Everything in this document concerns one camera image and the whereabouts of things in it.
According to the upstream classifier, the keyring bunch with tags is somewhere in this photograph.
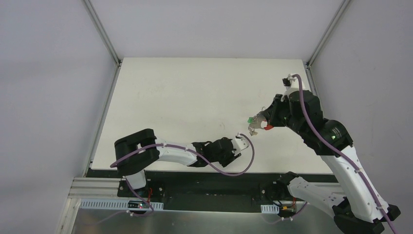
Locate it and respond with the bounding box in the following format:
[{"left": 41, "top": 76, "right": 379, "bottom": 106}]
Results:
[{"left": 247, "top": 107, "right": 273, "bottom": 136}]

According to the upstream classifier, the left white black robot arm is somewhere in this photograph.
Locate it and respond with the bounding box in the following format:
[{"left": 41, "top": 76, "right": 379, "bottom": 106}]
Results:
[{"left": 110, "top": 129, "right": 250, "bottom": 197}]

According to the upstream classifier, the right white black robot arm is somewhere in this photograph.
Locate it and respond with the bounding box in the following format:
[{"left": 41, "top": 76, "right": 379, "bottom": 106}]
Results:
[{"left": 257, "top": 90, "right": 401, "bottom": 234}]

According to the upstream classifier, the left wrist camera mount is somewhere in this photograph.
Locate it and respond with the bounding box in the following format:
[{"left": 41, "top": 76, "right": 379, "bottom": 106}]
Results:
[{"left": 231, "top": 133, "right": 250, "bottom": 155}]

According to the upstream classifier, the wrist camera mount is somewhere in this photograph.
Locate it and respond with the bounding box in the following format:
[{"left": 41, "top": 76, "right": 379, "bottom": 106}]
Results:
[
  {"left": 231, "top": 133, "right": 250, "bottom": 155},
  {"left": 282, "top": 74, "right": 300, "bottom": 97}
]

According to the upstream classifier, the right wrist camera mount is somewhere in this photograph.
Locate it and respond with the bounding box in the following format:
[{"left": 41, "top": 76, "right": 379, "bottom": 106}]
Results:
[{"left": 282, "top": 74, "right": 300, "bottom": 97}]

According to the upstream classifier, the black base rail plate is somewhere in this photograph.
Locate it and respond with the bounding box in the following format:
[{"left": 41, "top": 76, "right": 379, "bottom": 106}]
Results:
[{"left": 84, "top": 168, "right": 326, "bottom": 213}]

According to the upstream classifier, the aluminium frame post right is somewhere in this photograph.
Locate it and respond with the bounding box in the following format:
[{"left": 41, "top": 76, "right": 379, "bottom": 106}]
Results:
[{"left": 306, "top": 0, "right": 352, "bottom": 69}]

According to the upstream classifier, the aluminium frame post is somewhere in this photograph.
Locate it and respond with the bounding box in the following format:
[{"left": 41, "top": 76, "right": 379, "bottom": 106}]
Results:
[
  {"left": 82, "top": 0, "right": 122, "bottom": 67},
  {"left": 306, "top": 0, "right": 352, "bottom": 69}
]

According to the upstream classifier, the white slotted cable duct right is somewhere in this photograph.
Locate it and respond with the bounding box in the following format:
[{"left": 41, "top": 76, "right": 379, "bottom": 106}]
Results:
[{"left": 260, "top": 204, "right": 280, "bottom": 214}]

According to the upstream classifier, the white slotted cable duct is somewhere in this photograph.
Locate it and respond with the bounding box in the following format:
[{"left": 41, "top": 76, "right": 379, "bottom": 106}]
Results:
[
  {"left": 260, "top": 204, "right": 280, "bottom": 214},
  {"left": 79, "top": 199, "right": 164, "bottom": 211}
]

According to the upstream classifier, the white slotted cable duct left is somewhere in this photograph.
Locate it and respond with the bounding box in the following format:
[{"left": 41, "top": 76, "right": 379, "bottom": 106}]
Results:
[{"left": 79, "top": 199, "right": 164, "bottom": 211}]

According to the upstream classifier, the aluminium frame post left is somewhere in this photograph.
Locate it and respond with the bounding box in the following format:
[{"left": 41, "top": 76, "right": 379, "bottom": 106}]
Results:
[{"left": 82, "top": 0, "right": 122, "bottom": 67}]

